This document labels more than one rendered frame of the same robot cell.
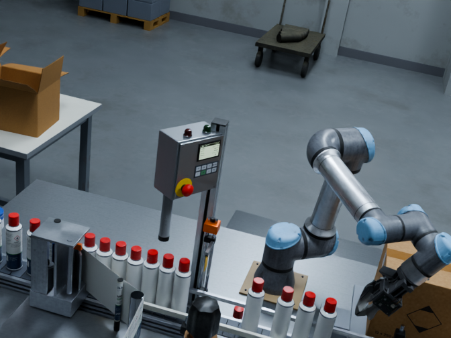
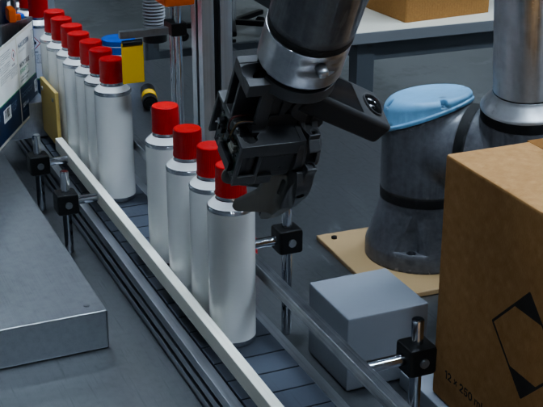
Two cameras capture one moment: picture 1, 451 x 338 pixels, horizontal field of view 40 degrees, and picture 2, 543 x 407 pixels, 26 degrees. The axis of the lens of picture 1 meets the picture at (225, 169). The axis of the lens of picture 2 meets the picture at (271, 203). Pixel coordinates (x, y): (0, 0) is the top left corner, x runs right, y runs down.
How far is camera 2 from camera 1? 1.75 m
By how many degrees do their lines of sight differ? 51
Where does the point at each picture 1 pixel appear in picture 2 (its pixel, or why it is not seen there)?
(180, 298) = (100, 148)
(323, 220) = (498, 69)
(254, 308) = (149, 175)
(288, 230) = (435, 94)
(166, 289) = (90, 125)
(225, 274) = (347, 211)
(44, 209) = not seen: hidden behind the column
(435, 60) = not seen: outside the picture
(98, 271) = (14, 63)
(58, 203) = not seen: hidden behind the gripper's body
